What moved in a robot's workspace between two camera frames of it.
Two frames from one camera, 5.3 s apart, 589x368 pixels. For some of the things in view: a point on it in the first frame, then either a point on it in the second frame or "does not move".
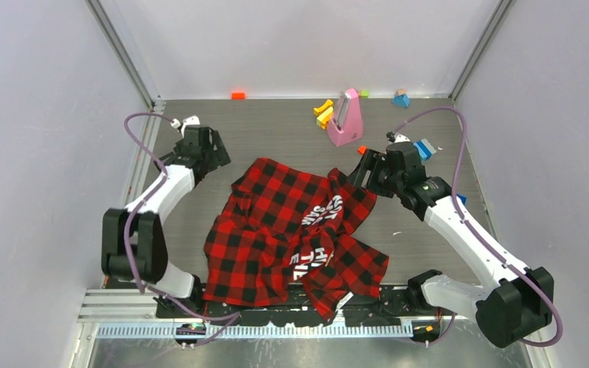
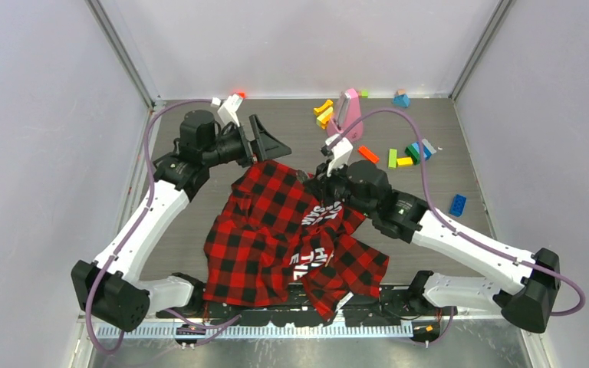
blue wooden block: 401,100 does not move
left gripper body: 210,156 -> 250,156
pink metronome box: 347,125 does not move
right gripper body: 383,181 -> 333,188
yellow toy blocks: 324,113 does not move
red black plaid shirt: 284,228 does not move
